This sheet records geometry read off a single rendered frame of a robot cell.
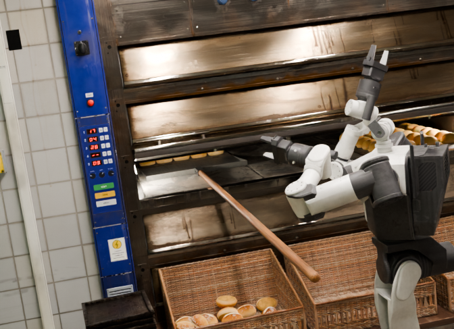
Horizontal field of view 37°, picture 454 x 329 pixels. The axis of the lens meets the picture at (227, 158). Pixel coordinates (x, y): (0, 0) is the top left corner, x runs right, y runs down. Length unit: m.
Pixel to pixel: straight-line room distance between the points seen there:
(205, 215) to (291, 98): 0.69
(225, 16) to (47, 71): 0.83
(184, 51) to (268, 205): 0.83
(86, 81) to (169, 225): 0.77
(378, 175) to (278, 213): 1.14
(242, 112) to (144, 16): 0.62
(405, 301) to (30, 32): 1.89
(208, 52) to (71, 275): 1.20
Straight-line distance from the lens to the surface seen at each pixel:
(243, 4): 3.19
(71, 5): 3.07
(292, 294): 3.04
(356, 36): 3.33
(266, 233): 2.34
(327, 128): 3.14
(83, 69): 3.06
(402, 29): 3.43
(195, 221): 3.23
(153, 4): 3.13
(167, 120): 3.12
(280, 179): 3.26
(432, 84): 3.49
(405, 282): 2.52
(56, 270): 3.25
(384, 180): 2.23
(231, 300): 3.21
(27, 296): 3.29
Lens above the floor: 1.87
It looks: 10 degrees down
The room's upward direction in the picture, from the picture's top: 7 degrees counter-clockwise
